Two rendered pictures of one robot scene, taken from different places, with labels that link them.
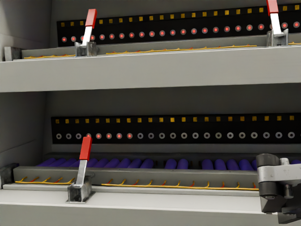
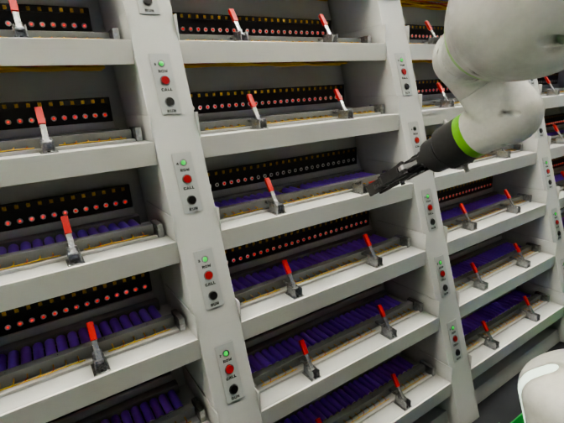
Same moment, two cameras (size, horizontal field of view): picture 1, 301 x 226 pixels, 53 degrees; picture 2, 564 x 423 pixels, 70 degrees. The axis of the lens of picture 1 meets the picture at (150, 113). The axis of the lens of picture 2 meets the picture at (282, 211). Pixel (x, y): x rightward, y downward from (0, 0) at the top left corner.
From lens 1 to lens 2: 0.76 m
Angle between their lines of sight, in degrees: 42
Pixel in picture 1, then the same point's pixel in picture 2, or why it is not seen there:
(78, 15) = not seen: hidden behind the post
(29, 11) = not seen: hidden behind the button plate
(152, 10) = (239, 84)
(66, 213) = (280, 220)
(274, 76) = (350, 133)
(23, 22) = not seen: hidden behind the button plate
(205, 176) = (321, 189)
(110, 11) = (208, 83)
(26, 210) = (258, 224)
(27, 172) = (225, 210)
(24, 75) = (232, 143)
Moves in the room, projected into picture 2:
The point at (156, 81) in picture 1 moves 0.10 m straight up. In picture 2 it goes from (304, 139) to (295, 99)
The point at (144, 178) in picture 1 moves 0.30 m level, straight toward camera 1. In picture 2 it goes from (293, 197) to (396, 178)
